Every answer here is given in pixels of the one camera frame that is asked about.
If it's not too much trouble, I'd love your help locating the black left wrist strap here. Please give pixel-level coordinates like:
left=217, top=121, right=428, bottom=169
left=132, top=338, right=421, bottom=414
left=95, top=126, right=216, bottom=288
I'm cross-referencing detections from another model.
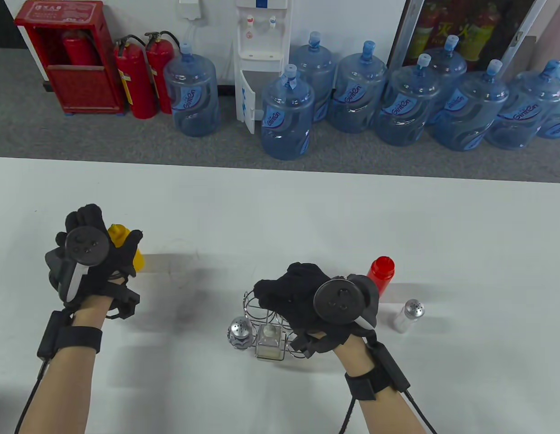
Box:
left=37, top=310, right=103, bottom=360

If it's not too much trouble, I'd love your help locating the dark pepper shaker seasoning bottle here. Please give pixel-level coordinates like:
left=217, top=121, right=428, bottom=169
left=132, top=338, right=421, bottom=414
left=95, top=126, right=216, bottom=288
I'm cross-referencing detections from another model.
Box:
left=227, top=316, right=256, bottom=349

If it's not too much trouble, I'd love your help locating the person's right forearm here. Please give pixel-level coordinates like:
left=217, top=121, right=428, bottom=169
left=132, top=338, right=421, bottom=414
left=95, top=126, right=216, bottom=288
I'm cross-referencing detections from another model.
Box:
left=332, top=332, right=425, bottom=434

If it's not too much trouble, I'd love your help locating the person's right hand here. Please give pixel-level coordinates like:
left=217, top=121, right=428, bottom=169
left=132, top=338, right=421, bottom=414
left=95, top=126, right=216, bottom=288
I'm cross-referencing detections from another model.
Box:
left=253, top=261, right=380, bottom=360

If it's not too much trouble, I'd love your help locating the silver wire seasoning rack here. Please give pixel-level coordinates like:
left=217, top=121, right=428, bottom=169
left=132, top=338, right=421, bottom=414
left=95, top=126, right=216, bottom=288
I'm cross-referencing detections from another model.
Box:
left=242, top=289, right=310, bottom=361

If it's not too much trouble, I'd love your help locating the white salt shaker seasoning bottle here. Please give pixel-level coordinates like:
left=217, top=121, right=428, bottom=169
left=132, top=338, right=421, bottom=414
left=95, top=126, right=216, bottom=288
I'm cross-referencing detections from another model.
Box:
left=392, top=299, right=425, bottom=334

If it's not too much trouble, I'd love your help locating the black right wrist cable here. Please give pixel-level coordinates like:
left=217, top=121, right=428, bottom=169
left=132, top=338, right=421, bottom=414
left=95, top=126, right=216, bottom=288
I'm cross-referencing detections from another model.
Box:
left=403, top=390, right=438, bottom=434

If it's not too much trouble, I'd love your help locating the black left hand controller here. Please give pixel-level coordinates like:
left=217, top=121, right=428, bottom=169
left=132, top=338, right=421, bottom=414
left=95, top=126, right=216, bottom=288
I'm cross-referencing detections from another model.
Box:
left=45, top=227, right=111, bottom=303

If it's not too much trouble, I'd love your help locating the black wrist strap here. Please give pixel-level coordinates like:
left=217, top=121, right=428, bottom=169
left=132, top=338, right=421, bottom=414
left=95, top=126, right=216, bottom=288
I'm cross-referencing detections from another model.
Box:
left=37, top=310, right=103, bottom=360
left=345, top=340, right=411, bottom=401

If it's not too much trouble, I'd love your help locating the person's left forearm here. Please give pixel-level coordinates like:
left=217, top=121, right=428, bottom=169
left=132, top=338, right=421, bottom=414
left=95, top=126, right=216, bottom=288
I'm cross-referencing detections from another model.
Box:
left=15, top=296, right=109, bottom=434

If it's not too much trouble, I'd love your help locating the red fire extinguisher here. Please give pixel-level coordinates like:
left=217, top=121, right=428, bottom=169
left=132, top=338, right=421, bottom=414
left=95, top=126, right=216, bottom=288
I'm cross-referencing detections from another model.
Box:
left=62, top=31, right=100, bottom=67
left=144, top=31, right=180, bottom=114
left=114, top=35, right=157, bottom=120

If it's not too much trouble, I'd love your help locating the red squeeze seasoning bottle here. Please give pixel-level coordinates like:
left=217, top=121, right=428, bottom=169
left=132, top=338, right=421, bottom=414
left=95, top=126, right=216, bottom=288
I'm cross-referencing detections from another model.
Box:
left=367, top=256, right=395, bottom=297

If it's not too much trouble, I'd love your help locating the row of blue water jugs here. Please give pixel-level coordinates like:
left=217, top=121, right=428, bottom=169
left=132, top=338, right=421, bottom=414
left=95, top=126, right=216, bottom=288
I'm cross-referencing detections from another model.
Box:
left=163, top=32, right=560, bottom=161

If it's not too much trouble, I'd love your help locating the white water dispenser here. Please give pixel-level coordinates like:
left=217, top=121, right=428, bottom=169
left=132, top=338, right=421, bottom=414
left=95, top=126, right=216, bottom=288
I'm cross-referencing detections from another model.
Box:
left=233, top=0, right=293, bottom=135

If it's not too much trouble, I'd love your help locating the person's left hand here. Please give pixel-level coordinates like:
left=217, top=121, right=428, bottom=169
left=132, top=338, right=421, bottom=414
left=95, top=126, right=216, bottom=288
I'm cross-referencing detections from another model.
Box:
left=45, top=203, right=144, bottom=319

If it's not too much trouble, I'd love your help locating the clear glass oil seasoning bottle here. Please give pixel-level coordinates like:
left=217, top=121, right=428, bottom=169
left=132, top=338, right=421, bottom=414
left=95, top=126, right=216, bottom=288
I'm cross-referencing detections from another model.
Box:
left=255, top=325, right=285, bottom=361

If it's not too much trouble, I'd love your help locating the yellow squeeze seasoning bottle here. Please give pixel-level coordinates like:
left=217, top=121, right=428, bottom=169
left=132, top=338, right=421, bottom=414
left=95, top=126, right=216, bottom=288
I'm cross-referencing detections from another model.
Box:
left=107, top=224, right=145, bottom=273

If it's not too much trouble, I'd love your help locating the black hand controller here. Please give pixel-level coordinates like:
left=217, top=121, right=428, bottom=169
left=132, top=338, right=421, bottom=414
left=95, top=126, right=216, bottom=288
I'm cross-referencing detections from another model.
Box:
left=45, top=227, right=111, bottom=303
left=313, top=275, right=380, bottom=330

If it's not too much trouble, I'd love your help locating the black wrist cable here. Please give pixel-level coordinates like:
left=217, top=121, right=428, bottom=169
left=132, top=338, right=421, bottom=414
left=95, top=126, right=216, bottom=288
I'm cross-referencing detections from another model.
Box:
left=403, top=390, right=438, bottom=434
left=13, top=359, right=50, bottom=434

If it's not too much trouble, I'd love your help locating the black right wrist strap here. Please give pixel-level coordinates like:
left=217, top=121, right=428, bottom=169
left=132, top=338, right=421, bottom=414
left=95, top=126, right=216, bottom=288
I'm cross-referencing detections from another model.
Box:
left=345, top=340, right=411, bottom=401

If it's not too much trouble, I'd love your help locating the fire safety poster board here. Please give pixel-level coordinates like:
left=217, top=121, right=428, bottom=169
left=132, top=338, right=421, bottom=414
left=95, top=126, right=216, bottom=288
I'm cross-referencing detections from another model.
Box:
left=388, top=0, right=548, bottom=73

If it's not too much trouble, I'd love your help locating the black right hand controller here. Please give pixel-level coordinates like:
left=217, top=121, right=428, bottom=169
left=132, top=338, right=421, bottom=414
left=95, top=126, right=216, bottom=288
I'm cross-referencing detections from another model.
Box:
left=313, top=275, right=380, bottom=330

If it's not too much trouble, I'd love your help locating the red fire extinguisher cabinet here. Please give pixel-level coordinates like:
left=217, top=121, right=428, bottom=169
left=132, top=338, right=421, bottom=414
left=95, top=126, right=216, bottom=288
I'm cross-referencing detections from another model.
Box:
left=14, top=0, right=127, bottom=116

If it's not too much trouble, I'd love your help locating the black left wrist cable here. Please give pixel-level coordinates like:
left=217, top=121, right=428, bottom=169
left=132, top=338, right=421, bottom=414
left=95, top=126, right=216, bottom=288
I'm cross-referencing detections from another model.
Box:
left=13, top=359, right=50, bottom=434

